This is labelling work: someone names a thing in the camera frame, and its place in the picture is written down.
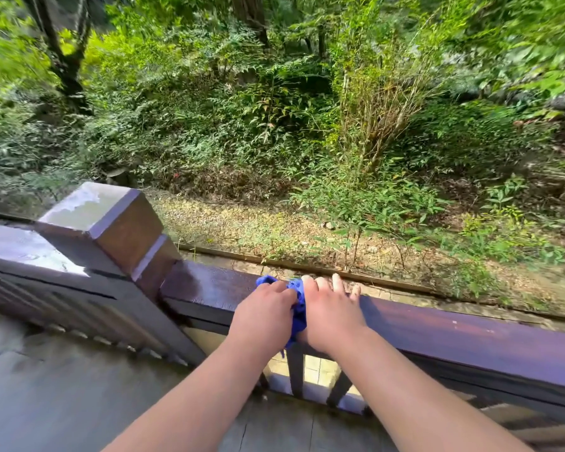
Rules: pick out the person's left forearm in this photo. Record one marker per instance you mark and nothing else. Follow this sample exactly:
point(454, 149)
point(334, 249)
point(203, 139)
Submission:
point(193, 404)

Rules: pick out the person's left fingers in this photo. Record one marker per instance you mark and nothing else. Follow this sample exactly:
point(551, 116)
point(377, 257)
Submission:
point(275, 289)

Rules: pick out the dark tree trunk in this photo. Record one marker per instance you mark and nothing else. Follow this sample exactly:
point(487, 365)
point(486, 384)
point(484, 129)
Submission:
point(63, 56)

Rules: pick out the brown wooden railing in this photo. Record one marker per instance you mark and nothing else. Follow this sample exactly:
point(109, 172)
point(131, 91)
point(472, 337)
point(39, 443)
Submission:
point(452, 343)

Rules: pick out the tall bamboo shrub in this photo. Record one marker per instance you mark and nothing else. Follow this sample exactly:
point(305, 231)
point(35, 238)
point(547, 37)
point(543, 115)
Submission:
point(381, 89)

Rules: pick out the person's right middle finger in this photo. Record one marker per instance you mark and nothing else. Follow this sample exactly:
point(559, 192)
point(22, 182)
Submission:
point(323, 284)

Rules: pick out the person's left hand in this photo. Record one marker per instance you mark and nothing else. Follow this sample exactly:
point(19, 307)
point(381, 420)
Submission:
point(262, 320)

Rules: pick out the wooden garden edging strip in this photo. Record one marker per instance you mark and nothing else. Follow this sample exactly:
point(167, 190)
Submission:
point(358, 277)

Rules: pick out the brown wooden railing post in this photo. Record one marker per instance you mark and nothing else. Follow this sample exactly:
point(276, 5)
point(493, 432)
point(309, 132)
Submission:
point(113, 240)

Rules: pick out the person's right hand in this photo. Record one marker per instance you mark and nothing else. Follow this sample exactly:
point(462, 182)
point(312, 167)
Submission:
point(332, 317)

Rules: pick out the person's right forearm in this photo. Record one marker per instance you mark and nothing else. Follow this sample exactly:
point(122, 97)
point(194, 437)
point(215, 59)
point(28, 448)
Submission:
point(419, 400)

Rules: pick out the blue cleaning cloth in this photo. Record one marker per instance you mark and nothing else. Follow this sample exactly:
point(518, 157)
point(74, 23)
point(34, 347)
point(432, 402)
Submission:
point(297, 305)

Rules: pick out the person's right little finger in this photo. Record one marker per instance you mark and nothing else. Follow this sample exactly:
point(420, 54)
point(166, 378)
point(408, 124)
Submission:
point(355, 291)

